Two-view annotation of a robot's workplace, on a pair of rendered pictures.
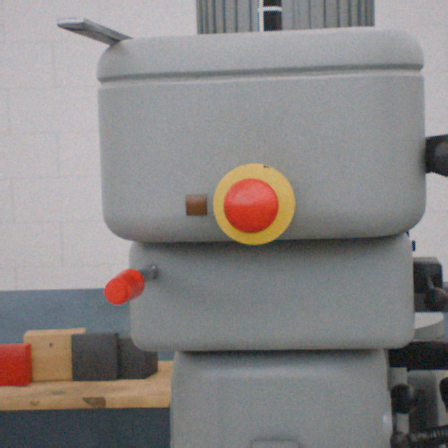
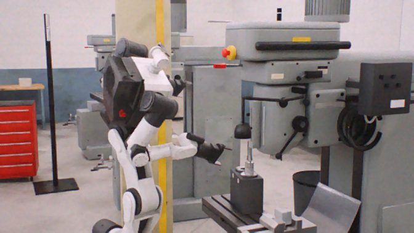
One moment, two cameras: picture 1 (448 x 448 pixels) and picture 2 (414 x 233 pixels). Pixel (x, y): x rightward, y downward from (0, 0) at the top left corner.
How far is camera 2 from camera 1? 1.71 m
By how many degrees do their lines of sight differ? 60
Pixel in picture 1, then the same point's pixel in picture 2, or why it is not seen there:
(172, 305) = (244, 72)
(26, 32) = not seen: outside the picture
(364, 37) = (244, 23)
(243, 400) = (256, 92)
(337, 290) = (259, 71)
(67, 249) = not seen: outside the picture
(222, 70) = (231, 28)
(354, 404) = (268, 95)
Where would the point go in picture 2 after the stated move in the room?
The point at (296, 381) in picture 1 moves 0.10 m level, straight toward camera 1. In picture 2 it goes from (261, 89) to (241, 90)
